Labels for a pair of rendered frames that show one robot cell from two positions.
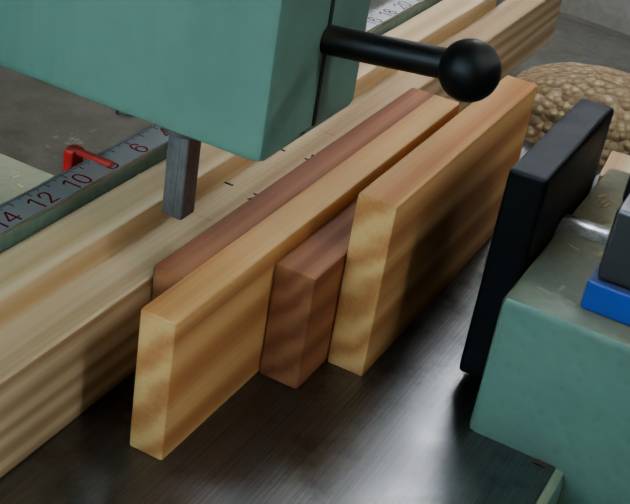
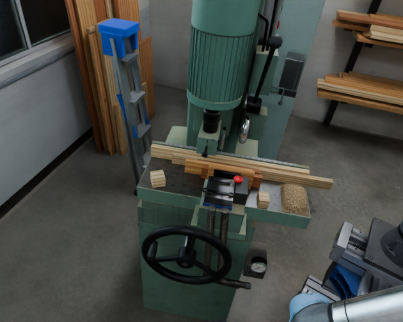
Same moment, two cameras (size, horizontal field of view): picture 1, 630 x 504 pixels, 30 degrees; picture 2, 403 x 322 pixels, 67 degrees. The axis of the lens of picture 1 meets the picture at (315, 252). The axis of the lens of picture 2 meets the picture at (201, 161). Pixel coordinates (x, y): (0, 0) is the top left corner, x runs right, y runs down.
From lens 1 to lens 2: 92 cm
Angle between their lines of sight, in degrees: 58
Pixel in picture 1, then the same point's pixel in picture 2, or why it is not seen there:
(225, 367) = (194, 170)
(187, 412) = (188, 170)
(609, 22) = not seen: outside the picture
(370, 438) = (196, 184)
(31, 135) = (389, 180)
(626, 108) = (288, 194)
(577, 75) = (292, 187)
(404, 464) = (194, 186)
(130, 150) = not seen: hidden behind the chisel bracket
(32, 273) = (189, 152)
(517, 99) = (247, 172)
